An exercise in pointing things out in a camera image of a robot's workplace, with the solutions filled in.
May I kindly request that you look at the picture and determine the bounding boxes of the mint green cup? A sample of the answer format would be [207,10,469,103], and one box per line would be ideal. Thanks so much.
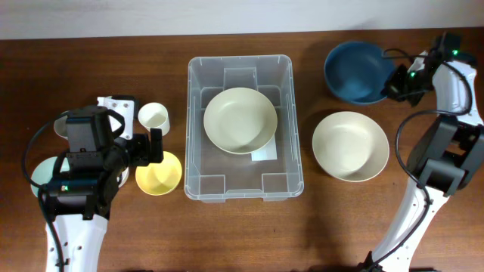
[54,111,68,140]

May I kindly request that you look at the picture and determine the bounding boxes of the cream bowl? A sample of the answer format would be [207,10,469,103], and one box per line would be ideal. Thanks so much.
[312,111,389,183]

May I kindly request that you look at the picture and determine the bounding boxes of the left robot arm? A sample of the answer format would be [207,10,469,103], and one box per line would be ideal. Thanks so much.
[38,106,163,271]

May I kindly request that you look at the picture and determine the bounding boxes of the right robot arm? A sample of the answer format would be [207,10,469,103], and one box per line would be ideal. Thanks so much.
[360,32,483,271]

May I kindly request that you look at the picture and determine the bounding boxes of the cream cup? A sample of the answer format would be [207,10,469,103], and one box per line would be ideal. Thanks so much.
[138,102,170,136]

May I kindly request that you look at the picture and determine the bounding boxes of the white small bowl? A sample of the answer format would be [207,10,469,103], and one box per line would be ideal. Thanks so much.
[117,168,129,187]

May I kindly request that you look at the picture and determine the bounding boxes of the yellow small bowl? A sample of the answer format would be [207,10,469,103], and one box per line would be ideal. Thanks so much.
[135,151,183,196]

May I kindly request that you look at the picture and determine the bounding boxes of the clear plastic storage bin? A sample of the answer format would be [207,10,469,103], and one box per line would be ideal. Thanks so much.
[185,54,304,202]

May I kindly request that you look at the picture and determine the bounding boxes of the mint green small bowl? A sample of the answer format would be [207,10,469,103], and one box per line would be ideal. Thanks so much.
[30,156,70,197]

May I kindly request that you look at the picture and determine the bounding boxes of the white label inside bin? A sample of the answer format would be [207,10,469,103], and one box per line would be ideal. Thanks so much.
[251,135,278,162]

